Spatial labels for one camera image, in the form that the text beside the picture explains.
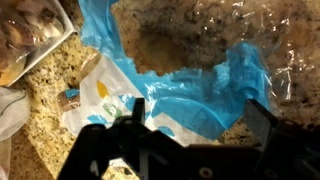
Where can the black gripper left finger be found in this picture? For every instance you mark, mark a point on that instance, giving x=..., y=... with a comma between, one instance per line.
x=139, y=110

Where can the clear blue plastic potato bag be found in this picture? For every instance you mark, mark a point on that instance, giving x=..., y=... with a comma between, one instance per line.
x=186, y=96

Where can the clear container with food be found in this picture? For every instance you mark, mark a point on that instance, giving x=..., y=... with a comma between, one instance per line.
x=26, y=30

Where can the white thin plastic bag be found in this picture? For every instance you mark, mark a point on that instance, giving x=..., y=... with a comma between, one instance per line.
x=11, y=110

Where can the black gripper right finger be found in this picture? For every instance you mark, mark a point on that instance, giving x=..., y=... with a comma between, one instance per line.
x=260, y=116

